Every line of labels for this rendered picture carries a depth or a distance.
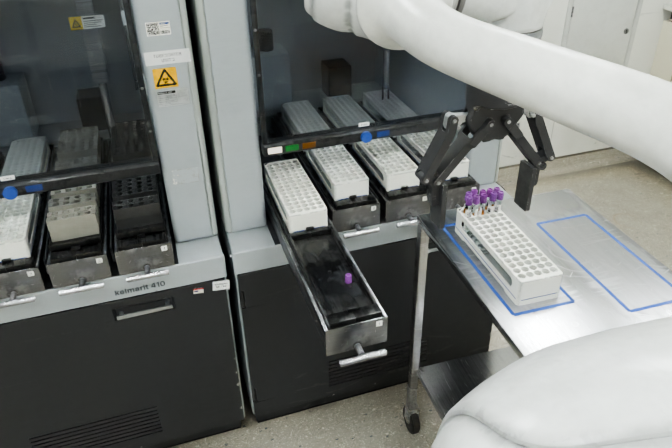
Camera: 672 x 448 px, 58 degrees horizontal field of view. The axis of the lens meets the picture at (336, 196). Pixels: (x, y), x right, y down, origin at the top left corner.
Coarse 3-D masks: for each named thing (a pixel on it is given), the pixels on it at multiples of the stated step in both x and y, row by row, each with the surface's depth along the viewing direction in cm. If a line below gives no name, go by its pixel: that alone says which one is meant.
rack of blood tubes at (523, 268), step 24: (456, 216) 146; (480, 216) 142; (504, 216) 142; (480, 240) 136; (504, 240) 134; (528, 240) 134; (504, 264) 126; (528, 264) 128; (552, 264) 126; (504, 288) 128; (528, 288) 122; (552, 288) 125
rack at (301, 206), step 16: (288, 160) 173; (272, 176) 165; (288, 176) 166; (304, 176) 165; (272, 192) 165; (288, 192) 158; (304, 192) 157; (288, 208) 151; (304, 208) 150; (320, 208) 150; (288, 224) 150; (304, 224) 150; (320, 224) 151
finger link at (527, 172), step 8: (520, 160) 85; (520, 168) 86; (528, 168) 84; (536, 168) 83; (520, 176) 86; (528, 176) 84; (520, 184) 86; (528, 184) 84; (520, 192) 87; (528, 192) 85; (520, 200) 87; (528, 200) 86; (528, 208) 86
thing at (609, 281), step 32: (448, 224) 151; (544, 224) 150; (576, 224) 150; (608, 224) 150; (416, 256) 161; (448, 256) 139; (576, 256) 139; (608, 256) 138; (640, 256) 138; (416, 288) 165; (480, 288) 129; (576, 288) 129; (608, 288) 129; (640, 288) 128; (416, 320) 170; (512, 320) 121; (544, 320) 120; (576, 320) 120; (608, 320) 120; (640, 320) 120; (416, 352) 177; (512, 352) 186; (416, 384) 184; (448, 384) 176; (416, 416) 190
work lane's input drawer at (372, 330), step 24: (264, 192) 169; (288, 240) 149; (312, 240) 149; (336, 240) 147; (312, 264) 140; (336, 264) 140; (312, 288) 131; (336, 288) 133; (360, 288) 133; (312, 312) 130; (336, 312) 126; (360, 312) 124; (384, 312) 125; (336, 336) 122; (360, 336) 125; (384, 336) 127; (360, 360) 122
